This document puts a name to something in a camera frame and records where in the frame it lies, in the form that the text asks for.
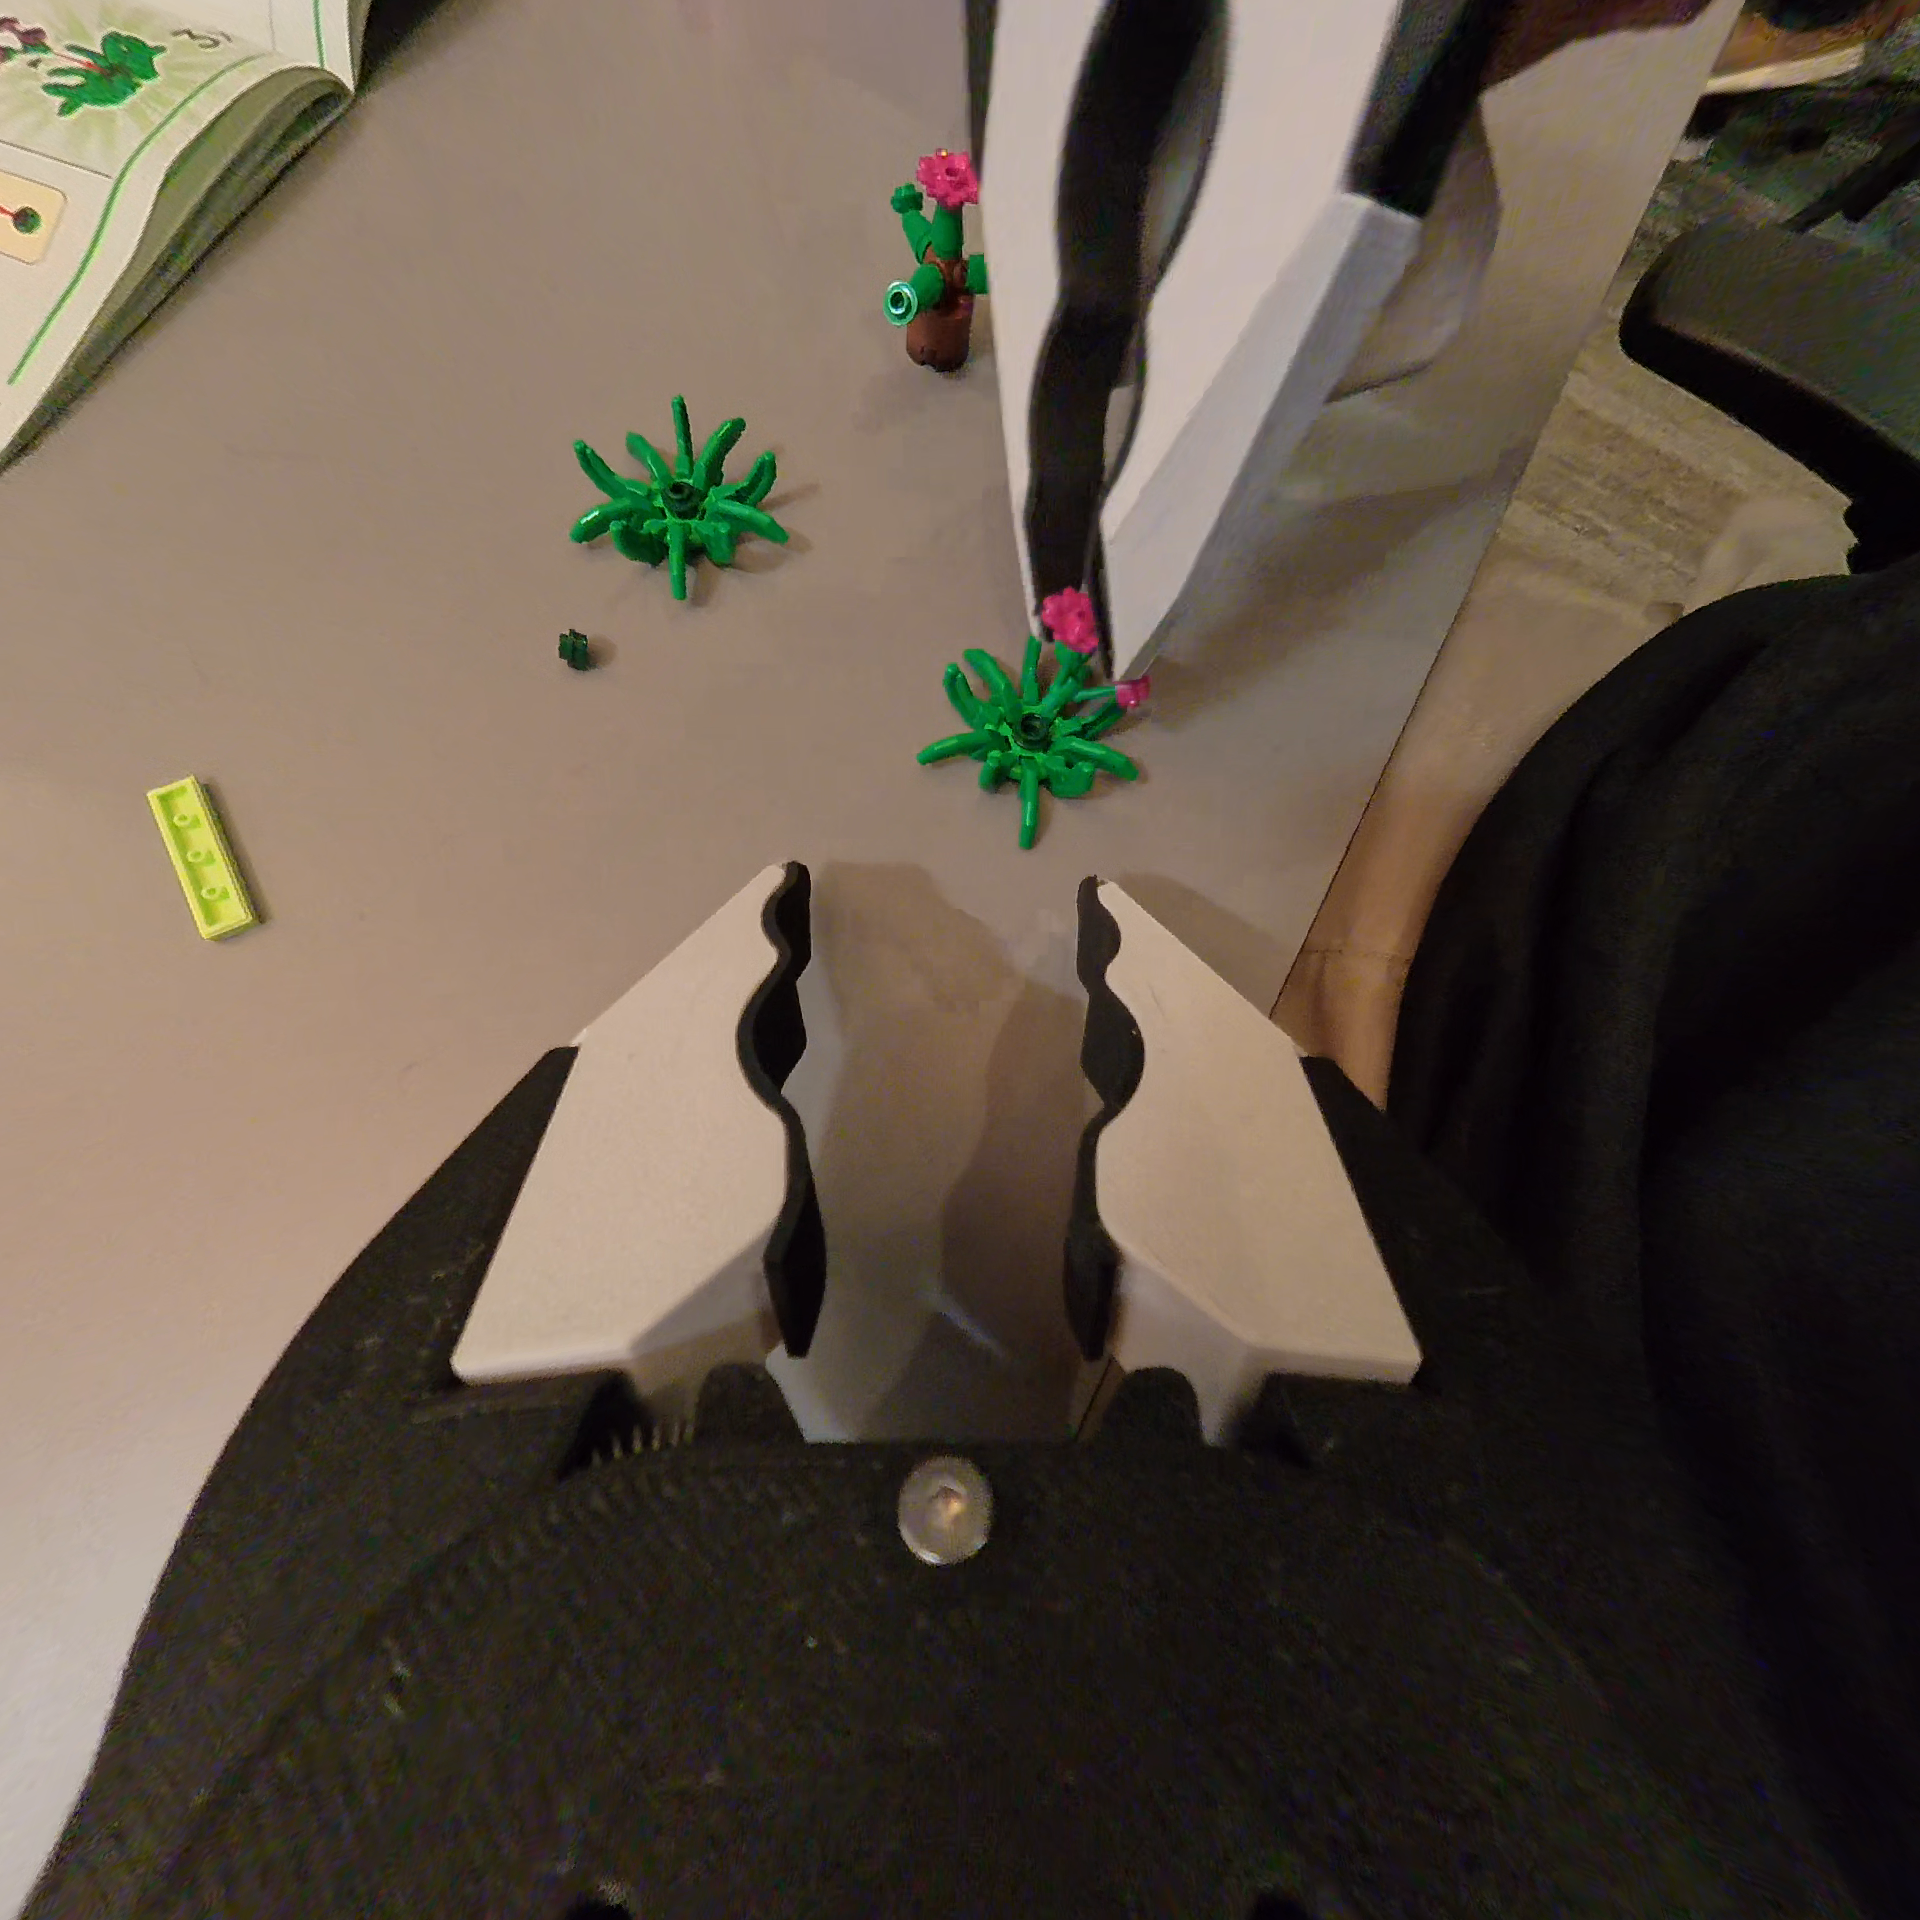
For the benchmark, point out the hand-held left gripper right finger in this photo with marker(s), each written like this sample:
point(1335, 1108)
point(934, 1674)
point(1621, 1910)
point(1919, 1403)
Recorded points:
point(1245, 1201)

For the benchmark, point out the pink flower toy stem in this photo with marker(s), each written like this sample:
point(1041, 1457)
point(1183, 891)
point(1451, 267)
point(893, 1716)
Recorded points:
point(1071, 614)

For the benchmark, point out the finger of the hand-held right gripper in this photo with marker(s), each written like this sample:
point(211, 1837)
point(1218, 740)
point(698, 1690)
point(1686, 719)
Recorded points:
point(1274, 375)
point(1009, 224)

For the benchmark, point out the toy instruction booklet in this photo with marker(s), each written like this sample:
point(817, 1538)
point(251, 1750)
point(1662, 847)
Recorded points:
point(135, 181)

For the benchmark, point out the person's black jacket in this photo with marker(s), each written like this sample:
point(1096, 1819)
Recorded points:
point(1724, 1050)

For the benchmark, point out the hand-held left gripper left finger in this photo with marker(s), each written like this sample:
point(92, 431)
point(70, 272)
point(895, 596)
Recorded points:
point(645, 1201)

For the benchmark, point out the small green toy leaf plant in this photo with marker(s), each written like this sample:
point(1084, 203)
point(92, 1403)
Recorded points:
point(991, 743)

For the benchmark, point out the large green toy leaf plant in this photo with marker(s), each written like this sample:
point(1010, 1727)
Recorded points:
point(660, 511)

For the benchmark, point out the small dark green toy piece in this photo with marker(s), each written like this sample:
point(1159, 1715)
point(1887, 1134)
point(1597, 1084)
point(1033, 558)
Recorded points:
point(577, 650)

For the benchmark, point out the lime green toy brick plate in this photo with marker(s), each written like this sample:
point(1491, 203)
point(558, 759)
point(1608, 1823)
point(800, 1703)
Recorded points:
point(202, 863)

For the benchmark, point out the brown toy trunk pink flower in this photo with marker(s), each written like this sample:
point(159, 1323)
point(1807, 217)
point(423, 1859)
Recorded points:
point(942, 323)

